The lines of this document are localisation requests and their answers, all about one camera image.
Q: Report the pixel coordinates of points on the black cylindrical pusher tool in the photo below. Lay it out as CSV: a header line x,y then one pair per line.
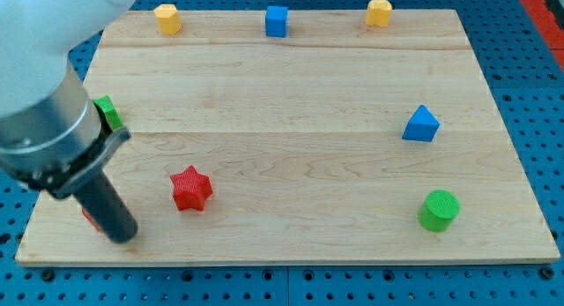
x,y
100,200

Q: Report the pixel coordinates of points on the red star block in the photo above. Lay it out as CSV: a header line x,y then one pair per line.
x,y
190,189

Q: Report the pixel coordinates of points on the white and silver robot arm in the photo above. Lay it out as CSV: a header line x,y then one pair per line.
x,y
53,137

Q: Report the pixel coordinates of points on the red circle block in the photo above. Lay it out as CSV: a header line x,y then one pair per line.
x,y
91,220

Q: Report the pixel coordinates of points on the green block at left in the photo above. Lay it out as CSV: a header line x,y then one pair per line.
x,y
109,112

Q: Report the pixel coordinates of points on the yellow hexagon block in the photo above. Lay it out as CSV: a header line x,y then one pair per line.
x,y
168,19

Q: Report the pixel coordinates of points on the wooden board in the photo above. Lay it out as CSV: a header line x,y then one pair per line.
x,y
301,138

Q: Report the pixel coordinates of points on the blue cube block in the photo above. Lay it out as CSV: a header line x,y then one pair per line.
x,y
276,21

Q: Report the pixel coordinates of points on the blue triangle block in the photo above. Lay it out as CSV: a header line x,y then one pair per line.
x,y
422,125

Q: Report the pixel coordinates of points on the yellow heart block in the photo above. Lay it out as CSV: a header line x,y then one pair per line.
x,y
378,13

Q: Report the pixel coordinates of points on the green cylinder block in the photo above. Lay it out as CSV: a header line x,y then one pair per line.
x,y
439,210

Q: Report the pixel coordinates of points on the red mat strip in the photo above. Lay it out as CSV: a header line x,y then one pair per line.
x,y
547,17

